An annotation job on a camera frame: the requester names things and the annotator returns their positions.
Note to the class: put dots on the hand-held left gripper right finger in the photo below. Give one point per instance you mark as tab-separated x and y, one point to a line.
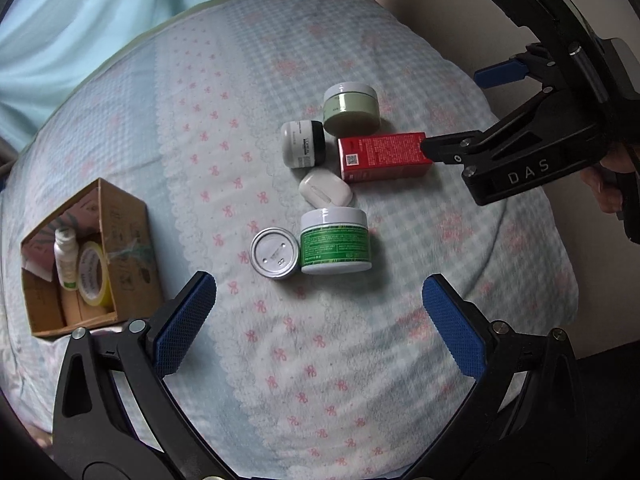
452	327

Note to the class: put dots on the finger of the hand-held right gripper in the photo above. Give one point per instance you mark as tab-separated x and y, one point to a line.
495	73
450	147

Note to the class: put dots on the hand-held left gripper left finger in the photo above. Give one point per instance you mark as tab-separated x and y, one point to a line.
182	327

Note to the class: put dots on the red carton box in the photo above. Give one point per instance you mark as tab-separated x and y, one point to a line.
385	155

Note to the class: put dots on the cardboard box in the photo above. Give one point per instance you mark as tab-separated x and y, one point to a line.
130	255

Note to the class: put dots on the pale green jar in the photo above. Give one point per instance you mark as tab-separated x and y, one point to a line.
350	109

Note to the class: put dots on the round silver tin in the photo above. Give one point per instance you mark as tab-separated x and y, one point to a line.
275	253

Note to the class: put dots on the green label white jar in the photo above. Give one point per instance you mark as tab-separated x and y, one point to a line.
334	242

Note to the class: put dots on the white jar with black lid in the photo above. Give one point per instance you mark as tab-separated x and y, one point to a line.
301	144

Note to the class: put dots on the person's right hand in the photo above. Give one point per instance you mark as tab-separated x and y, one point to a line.
607	190

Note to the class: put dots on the yellow tape roll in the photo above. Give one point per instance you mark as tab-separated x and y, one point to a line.
95	272

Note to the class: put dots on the white plastic bottle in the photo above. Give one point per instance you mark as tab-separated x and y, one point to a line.
66	260

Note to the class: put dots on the light blue hanging cloth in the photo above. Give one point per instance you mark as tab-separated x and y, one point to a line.
90	35

